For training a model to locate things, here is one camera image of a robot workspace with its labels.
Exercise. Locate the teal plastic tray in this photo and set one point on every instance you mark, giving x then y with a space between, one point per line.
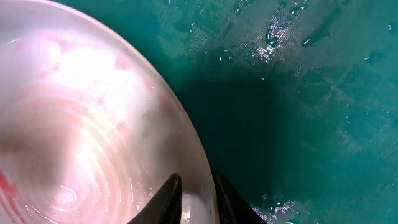
295 102

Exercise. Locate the light blue plastic plate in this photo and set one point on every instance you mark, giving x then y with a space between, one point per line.
90 131

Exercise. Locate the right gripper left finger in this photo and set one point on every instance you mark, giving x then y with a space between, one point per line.
165 207

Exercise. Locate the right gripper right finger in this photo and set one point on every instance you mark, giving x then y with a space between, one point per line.
232 208

